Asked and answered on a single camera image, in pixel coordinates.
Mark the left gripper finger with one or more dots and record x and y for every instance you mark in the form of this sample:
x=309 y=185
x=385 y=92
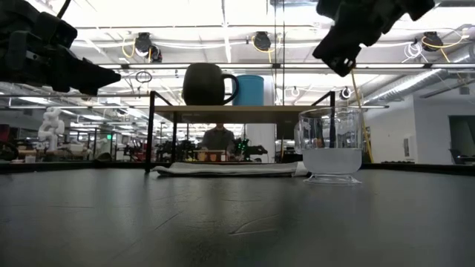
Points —
x=87 y=88
x=85 y=70

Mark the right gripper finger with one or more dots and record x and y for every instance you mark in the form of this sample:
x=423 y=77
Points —
x=371 y=37
x=337 y=48

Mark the blue plastic cup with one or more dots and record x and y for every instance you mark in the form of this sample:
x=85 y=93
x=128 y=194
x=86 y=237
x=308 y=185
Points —
x=252 y=91

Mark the clear plastic cup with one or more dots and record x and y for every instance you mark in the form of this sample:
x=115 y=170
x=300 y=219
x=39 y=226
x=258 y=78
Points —
x=332 y=159

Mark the black mug blue inside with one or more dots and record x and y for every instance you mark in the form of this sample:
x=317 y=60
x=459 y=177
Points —
x=204 y=85

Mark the black background robot arm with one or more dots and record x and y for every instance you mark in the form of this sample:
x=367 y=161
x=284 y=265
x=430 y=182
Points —
x=252 y=150

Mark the small black ceiling reel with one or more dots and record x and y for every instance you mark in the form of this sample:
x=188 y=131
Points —
x=346 y=92

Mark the white robot figure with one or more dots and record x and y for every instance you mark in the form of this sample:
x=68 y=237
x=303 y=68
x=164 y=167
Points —
x=52 y=126

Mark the person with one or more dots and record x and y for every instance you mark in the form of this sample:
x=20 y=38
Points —
x=219 y=141

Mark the grey folded cloth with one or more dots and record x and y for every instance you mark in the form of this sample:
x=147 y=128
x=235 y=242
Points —
x=230 y=168

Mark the silver ventilation duct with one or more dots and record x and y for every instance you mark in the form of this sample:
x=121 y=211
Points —
x=419 y=79

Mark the white wall box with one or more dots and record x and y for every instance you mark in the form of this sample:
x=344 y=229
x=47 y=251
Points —
x=410 y=147

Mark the wooden shelf black metal frame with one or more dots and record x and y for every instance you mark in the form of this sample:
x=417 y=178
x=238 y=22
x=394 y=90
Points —
x=237 y=111

